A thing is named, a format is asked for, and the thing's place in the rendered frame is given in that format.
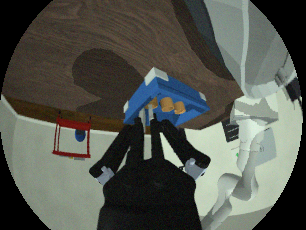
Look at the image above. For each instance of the blue open crate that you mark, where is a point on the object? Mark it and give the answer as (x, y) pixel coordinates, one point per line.
(158, 83)

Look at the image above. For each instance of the bronze bushing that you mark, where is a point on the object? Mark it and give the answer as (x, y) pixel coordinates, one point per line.
(179, 108)
(154, 103)
(166, 104)

